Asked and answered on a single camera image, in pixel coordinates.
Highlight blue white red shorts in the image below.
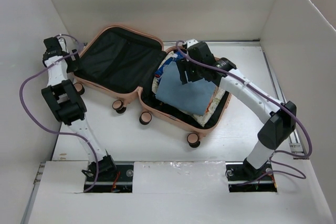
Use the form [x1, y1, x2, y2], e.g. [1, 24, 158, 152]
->
[154, 51, 183, 79]

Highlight light blue denim garment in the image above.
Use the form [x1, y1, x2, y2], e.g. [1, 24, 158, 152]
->
[155, 62, 216, 115]

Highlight pink suitcase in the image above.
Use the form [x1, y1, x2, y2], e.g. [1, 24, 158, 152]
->
[73, 25, 231, 148]

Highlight orange white patterned garment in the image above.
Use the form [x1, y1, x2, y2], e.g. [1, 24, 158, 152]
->
[205, 101, 213, 113]

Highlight cream green printed jacket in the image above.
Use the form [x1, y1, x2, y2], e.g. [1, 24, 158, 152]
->
[151, 53, 226, 127]

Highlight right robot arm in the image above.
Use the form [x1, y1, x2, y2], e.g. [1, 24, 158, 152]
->
[176, 39, 297, 180]

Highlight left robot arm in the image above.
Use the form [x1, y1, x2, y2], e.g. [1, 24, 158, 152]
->
[41, 37, 118, 181]

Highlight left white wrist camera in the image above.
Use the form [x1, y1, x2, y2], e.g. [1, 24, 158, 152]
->
[58, 37, 68, 52]

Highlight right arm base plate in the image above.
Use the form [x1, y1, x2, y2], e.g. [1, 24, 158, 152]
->
[225, 162, 277, 193]

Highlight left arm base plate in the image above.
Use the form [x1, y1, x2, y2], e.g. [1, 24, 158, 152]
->
[87, 162, 134, 193]

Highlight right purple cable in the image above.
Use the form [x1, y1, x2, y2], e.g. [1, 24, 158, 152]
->
[175, 40, 313, 187]

